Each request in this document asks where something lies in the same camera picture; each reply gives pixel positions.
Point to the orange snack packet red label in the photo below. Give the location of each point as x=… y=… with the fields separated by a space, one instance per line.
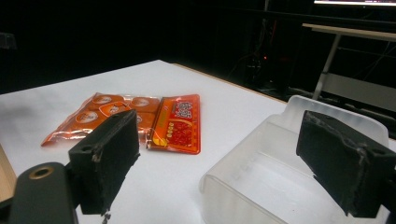
x=177 y=127

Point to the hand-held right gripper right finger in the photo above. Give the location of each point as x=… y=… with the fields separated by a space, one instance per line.
x=342 y=161

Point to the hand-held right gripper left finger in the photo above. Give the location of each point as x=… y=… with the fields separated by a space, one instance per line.
x=107 y=155

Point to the clear orange multi-piece snack packet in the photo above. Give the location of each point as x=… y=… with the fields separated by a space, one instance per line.
x=99 y=115

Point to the white folding table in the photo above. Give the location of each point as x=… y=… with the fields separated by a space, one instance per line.
x=348 y=56

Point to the translucent white plastic bin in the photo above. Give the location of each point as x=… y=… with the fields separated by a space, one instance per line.
x=264 y=174

